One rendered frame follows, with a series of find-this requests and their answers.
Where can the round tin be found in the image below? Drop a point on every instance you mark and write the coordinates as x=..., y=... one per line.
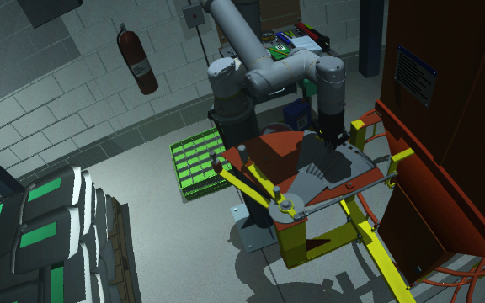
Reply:
x=268, y=35

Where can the grey holed quadrant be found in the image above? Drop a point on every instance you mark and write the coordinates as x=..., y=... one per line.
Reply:
x=343, y=164

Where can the red quadrant base plate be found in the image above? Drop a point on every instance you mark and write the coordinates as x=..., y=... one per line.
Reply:
x=276, y=155

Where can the white paper pad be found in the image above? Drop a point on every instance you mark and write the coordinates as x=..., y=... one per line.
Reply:
x=305, y=43

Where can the dark label plate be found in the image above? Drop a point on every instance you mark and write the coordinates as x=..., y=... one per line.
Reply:
x=415, y=76

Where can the red spreader hopper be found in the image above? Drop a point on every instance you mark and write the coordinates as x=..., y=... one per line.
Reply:
x=453, y=139

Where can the red round bucket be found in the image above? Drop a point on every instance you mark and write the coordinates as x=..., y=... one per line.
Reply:
x=277, y=127

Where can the grey upright pin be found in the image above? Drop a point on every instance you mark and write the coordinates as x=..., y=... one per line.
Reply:
x=276, y=192

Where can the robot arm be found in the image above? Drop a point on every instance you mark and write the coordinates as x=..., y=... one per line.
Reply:
x=259, y=50

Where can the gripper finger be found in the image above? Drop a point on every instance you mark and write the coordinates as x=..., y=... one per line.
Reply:
x=327, y=143
x=341, y=139

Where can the wooden pallet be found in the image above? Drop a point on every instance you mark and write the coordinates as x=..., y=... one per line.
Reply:
x=122, y=252

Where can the grey round pivot disc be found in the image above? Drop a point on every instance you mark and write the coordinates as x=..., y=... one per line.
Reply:
x=282, y=212

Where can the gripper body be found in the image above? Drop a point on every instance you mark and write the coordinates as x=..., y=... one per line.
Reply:
x=331, y=123

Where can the green plastic crate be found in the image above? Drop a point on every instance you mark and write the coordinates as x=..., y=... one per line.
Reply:
x=196, y=164

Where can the stack of dark sacks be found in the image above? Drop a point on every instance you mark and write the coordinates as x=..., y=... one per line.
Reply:
x=40, y=235

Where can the yellow spreader frame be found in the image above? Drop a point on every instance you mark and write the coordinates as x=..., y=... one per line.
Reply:
x=369, y=235

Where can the dark blue wall post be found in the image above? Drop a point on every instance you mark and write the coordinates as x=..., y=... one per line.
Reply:
x=371, y=38

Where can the yellow lever with red grip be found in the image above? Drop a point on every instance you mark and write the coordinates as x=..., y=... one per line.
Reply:
x=238, y=185

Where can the grey link rod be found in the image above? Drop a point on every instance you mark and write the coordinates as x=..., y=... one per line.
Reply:
x=348, y=193

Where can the red fire extinguisher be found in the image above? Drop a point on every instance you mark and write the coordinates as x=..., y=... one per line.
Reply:
x=138, y=63

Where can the green booklet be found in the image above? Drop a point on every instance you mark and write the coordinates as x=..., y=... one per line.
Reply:
x=279, y=50

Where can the dark wall panel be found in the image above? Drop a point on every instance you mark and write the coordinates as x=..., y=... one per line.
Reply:
x=49, y=10

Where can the blue canister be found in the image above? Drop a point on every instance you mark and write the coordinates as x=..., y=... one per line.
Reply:
x=297, y=114

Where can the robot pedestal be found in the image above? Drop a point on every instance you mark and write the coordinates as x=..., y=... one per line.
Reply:
x=242, y=126

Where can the red black hand tool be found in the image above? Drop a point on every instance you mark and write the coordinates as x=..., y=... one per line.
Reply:
x=313, y=33

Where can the grey wall switch box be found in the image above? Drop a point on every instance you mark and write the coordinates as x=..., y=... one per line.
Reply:
x=193, y=16

